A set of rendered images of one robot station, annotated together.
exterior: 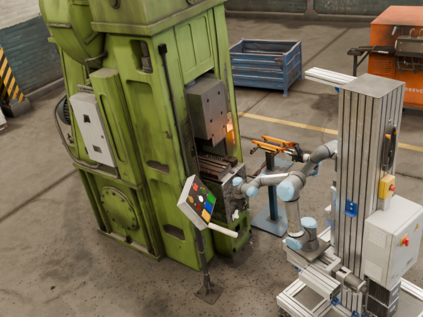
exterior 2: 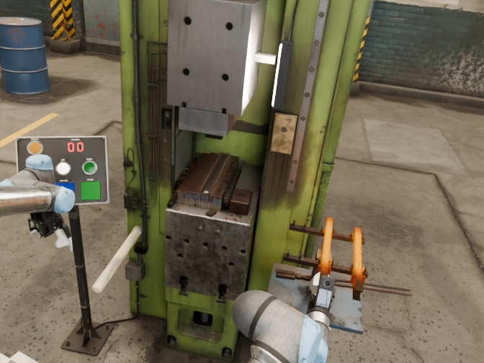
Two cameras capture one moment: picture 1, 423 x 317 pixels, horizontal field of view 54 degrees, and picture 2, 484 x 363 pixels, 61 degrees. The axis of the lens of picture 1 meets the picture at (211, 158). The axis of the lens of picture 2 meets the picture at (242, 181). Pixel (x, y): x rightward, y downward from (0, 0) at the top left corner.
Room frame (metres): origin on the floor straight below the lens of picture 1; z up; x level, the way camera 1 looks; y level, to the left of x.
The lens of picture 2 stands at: (2.34, -1.46, 1.91)
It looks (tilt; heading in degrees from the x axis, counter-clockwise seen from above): 29 degrees down; 56
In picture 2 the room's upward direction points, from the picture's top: 6 degrees clockwise
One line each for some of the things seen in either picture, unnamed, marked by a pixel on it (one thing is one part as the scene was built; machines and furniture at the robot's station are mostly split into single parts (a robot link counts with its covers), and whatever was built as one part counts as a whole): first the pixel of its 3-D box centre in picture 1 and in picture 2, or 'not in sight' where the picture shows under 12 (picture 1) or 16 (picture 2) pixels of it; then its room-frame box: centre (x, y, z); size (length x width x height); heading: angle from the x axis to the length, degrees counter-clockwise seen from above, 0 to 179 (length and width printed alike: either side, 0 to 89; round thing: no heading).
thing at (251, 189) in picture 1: (250, 189); (21, 189); (2.37, -0.24, 1.23); 0.11 x 0.11 x 0.08; 42
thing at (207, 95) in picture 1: (197, 104); (229, 49); (3.20, 0.04, 1.56); 0.42 x 0.39 x 0.40; 49
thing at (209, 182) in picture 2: (206, 161); (215, 171); (3.19, 0.05, 0.99); 0.42 x 0.05 x 0.01; 49
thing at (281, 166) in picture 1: (270, 168); (314, 294); (3.37, -0.56, 0.67); 0.40 x 0.30 x 0.02; 137
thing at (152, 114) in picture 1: (169, 161); (163, 120); (3.05, 0.37, 1.15); 0.44 x 0.26 x 2.30; 49
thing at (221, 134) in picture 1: (199, 131); (215, 106); (3.17, 0.06, 1.32); 0.42 x 0.20 x 0.10; 49
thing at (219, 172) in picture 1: (205, 166); (210, 177); (3.17, 0.06, 0.96); 0.42 x 0.20 x 0.09; 49
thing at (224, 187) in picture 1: (212, 185); (218, 223); (3.22, 0.04, 0.69); 0.56 x 0.38 x 0.45; 49
